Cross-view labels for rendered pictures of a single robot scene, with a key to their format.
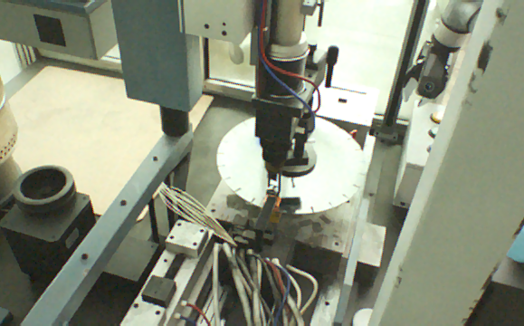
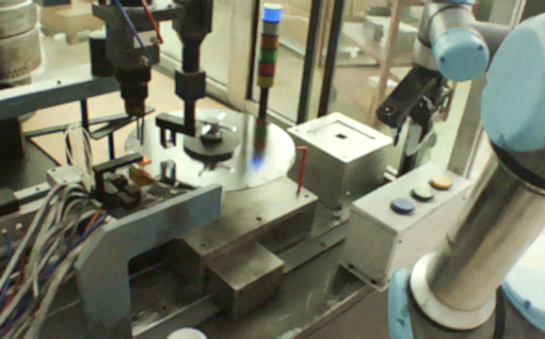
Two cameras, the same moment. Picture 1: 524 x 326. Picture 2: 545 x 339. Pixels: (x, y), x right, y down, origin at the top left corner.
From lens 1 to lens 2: 65 cm
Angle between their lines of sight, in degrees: 26
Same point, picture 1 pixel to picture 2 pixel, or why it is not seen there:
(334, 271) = (198, 282)
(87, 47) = not seen: outside the picture
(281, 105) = (106, 11)
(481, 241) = not seen: outside the picture
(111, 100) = (155, 94)
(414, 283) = not seen: outside the picture
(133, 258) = (25, 184)
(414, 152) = (372, 199)
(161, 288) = (2, 198)
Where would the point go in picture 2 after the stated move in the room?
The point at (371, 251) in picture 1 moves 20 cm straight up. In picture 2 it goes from (243, 274) to (251, 176)
